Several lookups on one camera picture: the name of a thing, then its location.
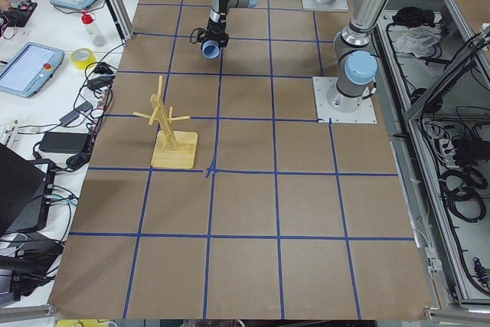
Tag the light blue cup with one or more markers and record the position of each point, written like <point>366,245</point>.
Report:
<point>210,49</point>

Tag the black laptop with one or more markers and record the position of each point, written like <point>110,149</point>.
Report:
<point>25,187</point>

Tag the black power adapter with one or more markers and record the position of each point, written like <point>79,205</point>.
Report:
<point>64,142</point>

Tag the red cap squeeze bottle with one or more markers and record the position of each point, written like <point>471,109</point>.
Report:
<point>92,29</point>

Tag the near teach pendant tablet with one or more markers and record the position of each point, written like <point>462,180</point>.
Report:
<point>30,69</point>

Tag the yellow tape roll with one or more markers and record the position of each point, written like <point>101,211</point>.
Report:
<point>83,58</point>

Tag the white crumpled cloth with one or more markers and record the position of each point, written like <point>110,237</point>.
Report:
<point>420,41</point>

